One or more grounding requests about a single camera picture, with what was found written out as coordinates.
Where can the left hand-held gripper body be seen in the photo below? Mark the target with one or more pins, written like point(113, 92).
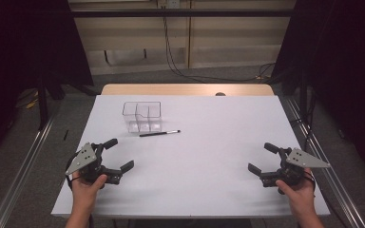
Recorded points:
point(90, 164)

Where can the black makeup brush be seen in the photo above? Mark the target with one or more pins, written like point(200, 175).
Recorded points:
point(158, 133)

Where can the metal floor rail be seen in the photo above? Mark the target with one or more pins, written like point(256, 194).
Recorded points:
point(19, 177)
point(326, 172)

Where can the clear plastic organizer box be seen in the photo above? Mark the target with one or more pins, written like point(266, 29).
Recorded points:
point(142, 116)

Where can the person's right hand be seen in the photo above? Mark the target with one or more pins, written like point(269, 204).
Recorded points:
point(299, 194)

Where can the person's left hand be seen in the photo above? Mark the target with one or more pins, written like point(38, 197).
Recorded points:
point(87, 191)

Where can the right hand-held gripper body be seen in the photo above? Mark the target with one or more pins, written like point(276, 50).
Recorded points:
point(293, 164)

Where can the small black stick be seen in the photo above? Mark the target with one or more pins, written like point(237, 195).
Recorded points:
point(65, 135)

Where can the white wall socket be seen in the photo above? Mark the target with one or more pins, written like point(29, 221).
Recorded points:
point(168, 3)

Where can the black metal stand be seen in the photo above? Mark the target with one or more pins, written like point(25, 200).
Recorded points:
point(42, 104)

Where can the black curtain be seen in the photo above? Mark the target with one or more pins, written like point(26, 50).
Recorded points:
point(345, 63)
point(19, 47)

